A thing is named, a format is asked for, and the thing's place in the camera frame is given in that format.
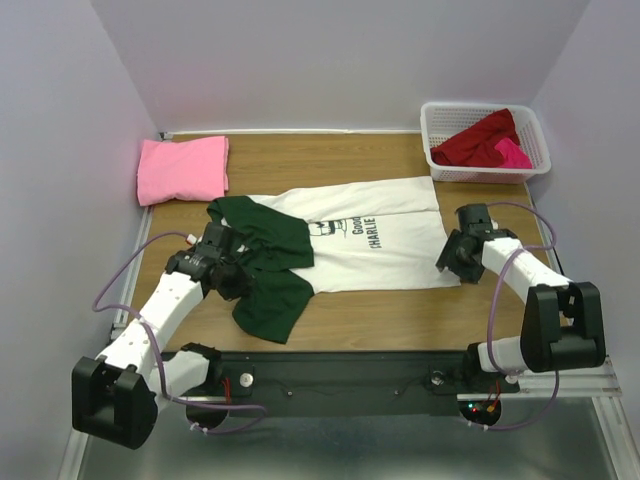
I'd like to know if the magenta t-shirt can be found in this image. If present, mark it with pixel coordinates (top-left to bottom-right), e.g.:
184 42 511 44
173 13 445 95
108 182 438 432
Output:
494 138 533 170

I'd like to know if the folded pink t-shirt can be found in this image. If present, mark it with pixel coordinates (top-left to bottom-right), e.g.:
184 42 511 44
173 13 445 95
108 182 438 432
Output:
137 136 229 207

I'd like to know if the white and green t-shirt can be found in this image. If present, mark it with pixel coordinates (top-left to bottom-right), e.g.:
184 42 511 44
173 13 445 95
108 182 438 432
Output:
207 176 460 344

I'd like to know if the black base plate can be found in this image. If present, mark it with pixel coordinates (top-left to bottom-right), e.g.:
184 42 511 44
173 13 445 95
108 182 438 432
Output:
189 350 519 417

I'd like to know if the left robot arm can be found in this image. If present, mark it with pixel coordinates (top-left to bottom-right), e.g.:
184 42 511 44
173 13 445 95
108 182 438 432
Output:
71 222 252 449

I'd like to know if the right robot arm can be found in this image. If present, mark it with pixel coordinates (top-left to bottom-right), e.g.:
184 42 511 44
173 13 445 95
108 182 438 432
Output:
436 204 606 390

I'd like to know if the white plastic basket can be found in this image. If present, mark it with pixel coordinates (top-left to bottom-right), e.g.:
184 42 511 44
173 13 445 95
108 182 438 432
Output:
420 101 551 184

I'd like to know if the aluminium frame rail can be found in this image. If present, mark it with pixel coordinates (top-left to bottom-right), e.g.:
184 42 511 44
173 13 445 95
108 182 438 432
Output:
518 356 622 398

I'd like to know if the dark red t-shirt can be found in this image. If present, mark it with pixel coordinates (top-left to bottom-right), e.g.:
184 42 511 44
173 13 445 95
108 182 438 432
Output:
430 109 520 168

